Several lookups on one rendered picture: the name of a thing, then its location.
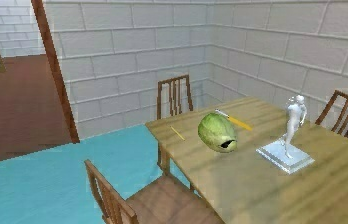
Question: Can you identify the light wooden dining table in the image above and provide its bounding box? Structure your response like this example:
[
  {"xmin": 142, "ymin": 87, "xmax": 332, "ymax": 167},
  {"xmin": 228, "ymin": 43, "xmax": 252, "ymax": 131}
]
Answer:
[{"xmin": 144, "ymin": 96, "xmax": 348, "ymax": 224}]

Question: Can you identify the brown wooden slatted chair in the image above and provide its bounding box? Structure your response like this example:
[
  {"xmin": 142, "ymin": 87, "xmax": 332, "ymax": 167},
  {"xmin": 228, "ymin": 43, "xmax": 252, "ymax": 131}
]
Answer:
[
  {"xmin": 314, "ymin": 89, "xmax": 348, "ymax": 136},
  {"xmin": 83, "ymin": 159, "xmax": 226, "ymax": 224},
  {"xmin": 156, "ymin": 73, "xmax": 194, "ymax": 121}
]

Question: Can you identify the green lettuce head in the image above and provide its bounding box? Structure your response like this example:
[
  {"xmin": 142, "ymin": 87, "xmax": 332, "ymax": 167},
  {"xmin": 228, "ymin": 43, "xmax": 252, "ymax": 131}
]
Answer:
[{"xmin": 197, "ymin": 112, "xmax": 238, "ymax": 154}]

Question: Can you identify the thin yellow pencil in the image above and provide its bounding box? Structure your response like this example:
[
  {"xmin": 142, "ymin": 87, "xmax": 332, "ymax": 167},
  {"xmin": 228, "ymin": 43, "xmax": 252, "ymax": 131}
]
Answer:
[{"xmin": 169, "ymin": 125, "xmax": 186, "ymax": 142}]

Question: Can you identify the white human figure statue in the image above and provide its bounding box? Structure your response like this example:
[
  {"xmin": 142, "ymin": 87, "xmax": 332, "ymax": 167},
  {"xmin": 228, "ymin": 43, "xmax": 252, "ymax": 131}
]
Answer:
[{"xmin": 255, "ymin": 94, "xmax": 315, "ymax": 175}]

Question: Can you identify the yellow pencil with silver end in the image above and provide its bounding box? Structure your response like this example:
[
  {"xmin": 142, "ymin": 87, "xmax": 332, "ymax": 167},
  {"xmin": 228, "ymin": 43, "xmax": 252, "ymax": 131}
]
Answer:
[{"xmin": 214, "ymin": 108, "xmax": 254, "ymax": 132}]

